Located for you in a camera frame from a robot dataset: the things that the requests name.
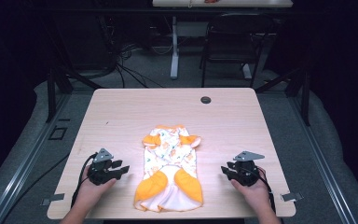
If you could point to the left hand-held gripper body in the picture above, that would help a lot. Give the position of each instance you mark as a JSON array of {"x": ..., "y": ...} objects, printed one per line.
[{"x": 99, "y": 174}]

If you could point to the aluminium floor rail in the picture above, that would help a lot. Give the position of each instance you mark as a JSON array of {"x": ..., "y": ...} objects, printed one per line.
[
  {"x": 321, "y": 158},
  {"x": 21, "y": 168}
]

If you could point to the person's right hand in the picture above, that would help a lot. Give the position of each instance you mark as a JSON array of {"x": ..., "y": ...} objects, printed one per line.
[{"x": 252, "y": 194}]

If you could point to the person's left hand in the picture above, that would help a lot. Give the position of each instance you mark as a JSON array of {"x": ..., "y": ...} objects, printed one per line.
[{"x": 92, "y": 191}]

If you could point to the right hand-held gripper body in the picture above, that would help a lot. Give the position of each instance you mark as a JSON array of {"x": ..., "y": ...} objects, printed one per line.
[{"x": 245, "y": 174}]

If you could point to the orange and white baby romper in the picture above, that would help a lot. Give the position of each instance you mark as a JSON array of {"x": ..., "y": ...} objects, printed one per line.
[{"x": 169, "y": 169}]

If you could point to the white desk with leg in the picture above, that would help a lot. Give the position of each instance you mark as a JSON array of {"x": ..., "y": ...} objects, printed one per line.
[{"x": 199, "y": 3}]

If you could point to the grey metal table bracket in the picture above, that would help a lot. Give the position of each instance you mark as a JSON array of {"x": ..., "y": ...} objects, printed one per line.
[
  {"x": 53, "y": 199},
  {"x": 291, "y": 196}
]

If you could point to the orange thing on desk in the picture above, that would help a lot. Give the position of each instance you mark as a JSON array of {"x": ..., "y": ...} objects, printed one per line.
[{"x": 211, "y": 1}]

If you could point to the black metal stand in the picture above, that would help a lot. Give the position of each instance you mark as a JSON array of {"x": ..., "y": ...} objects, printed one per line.
[
  {"x": 56, "y": 90},
  {"x": 301, "y": 90}
]

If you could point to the black chair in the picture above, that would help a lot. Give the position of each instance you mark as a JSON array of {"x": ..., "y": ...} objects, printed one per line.
[{"x": 233, "y": 43}]

